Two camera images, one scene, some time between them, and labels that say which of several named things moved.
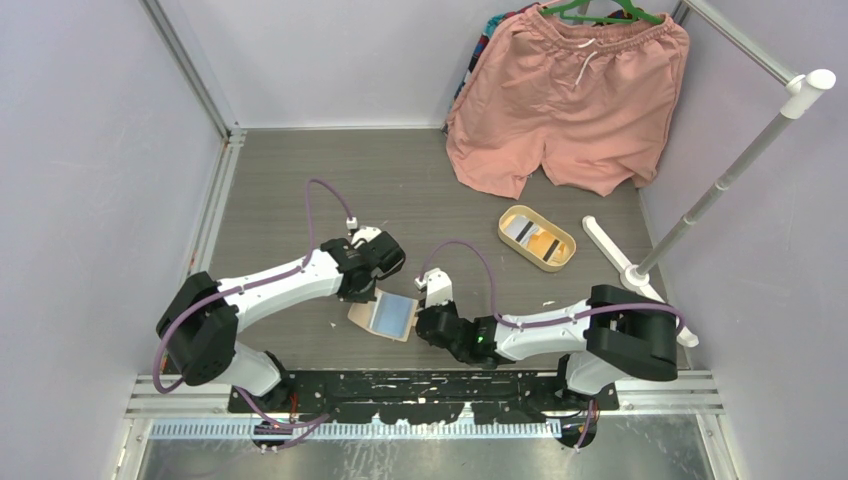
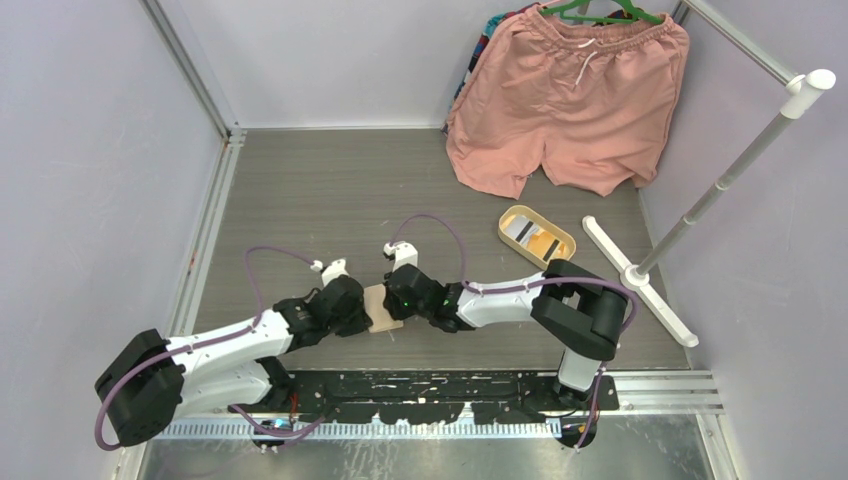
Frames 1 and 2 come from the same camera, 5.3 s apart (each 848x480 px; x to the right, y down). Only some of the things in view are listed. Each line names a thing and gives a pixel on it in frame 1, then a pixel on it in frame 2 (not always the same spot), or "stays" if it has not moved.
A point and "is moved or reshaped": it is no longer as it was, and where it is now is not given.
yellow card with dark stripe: x=546 y=247 stays
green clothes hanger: x=638 y=15 stays
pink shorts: x=593 y=100 stays
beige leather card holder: x=389 y=314 is moved or reshaped
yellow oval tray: x=535 y=238 stays
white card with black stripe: x=520 y=228 stays
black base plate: x=427 y=396 stays
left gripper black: x=354 y=298 to x=361 y=323
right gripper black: x=449 y=306 to x=392 y=305
